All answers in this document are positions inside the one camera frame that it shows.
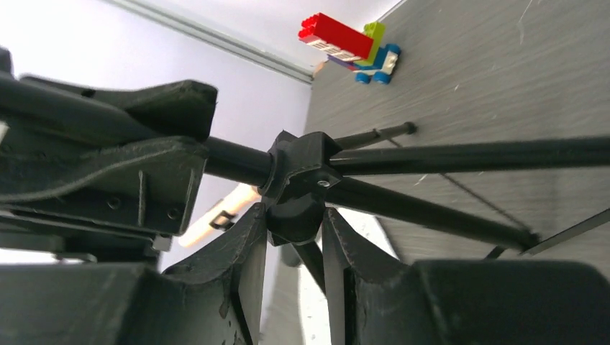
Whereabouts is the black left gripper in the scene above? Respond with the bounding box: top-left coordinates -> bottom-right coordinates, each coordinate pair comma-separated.
1,48 -> 266,344

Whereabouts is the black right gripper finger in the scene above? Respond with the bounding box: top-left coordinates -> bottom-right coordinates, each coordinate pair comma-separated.
322,208 -> 609,344

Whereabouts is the black music stand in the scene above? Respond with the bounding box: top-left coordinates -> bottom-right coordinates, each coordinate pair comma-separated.
202,121 -> 610,296

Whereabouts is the beige microphone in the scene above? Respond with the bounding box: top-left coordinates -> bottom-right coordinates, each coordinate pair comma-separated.
178,183 -> 260,247

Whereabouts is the colourful toy block truck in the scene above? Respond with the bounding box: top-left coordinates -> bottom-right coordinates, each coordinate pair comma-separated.
298,12 -> 401,85

